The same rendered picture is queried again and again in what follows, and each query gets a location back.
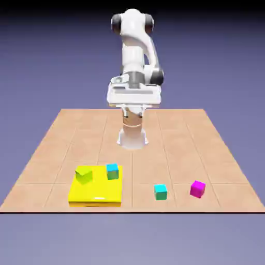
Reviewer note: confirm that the small magenta cube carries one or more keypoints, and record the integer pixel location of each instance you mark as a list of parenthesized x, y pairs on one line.
[(197, 188)]

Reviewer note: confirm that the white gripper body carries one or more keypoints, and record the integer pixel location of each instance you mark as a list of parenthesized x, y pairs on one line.
[(133, 96)]

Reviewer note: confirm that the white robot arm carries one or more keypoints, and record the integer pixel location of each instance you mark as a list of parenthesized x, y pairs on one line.
[(132, 41)]

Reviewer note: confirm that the large yellow box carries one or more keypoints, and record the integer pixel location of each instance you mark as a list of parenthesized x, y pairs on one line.
[(96, 187)]

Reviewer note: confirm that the small cyan cube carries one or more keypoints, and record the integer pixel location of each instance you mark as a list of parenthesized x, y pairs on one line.
[(112, 171), (160, 192)]

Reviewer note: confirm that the small lime green cube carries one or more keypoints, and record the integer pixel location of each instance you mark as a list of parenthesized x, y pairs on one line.
[(83, 175)]

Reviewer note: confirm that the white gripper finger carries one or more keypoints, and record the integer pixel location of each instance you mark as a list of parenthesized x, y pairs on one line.
[(140, 111), (125, 111)]

